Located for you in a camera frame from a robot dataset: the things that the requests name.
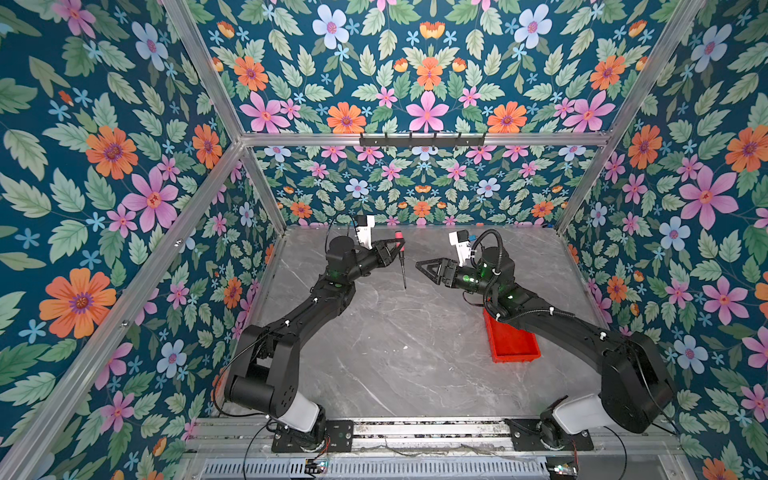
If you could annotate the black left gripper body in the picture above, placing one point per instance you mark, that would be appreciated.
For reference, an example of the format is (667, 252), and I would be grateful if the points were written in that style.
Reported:
(367, 260)

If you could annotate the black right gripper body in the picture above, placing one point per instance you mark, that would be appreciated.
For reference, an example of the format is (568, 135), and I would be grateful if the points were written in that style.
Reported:
(468, 280)

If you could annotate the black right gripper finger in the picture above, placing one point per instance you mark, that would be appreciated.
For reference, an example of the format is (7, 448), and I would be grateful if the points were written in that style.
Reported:
(435, 274)
(431, 264)

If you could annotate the red handled screwdriver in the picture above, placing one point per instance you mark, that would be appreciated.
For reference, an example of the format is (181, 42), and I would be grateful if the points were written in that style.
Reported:
(402, 264)

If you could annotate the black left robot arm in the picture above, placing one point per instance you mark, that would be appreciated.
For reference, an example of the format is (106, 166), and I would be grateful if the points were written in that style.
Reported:
(264, 373)

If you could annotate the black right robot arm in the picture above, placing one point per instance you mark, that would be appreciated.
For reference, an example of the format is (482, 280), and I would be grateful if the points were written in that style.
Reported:
(635, 386)

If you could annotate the red plastic bin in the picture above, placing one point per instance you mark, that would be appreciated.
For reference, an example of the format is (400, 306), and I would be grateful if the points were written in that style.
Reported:
(508, 344)

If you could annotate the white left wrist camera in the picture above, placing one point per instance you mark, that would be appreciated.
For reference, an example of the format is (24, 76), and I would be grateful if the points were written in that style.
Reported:
(364, 225)

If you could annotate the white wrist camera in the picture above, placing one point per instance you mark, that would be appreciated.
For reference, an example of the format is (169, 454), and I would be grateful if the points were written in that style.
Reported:
(460, 240)
(364, 225)

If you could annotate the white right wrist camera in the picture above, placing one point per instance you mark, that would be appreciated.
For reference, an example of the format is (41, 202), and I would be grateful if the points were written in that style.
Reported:
(460, 240)

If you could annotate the black hook rail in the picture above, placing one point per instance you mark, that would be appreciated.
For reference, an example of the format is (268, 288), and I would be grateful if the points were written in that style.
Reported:
(438, 140)

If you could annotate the aluminium corner frame post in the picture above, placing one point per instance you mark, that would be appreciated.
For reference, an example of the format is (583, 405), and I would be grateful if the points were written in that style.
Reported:
(599, 116)

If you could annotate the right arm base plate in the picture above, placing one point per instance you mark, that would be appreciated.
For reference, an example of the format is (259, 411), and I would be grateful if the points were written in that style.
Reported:
(533, 434)

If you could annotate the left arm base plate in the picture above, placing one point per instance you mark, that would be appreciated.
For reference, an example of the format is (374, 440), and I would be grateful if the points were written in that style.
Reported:
(326, 436)

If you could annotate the aluminium front rail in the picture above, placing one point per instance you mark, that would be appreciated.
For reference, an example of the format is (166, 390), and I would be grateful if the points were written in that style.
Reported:
(429, 448)

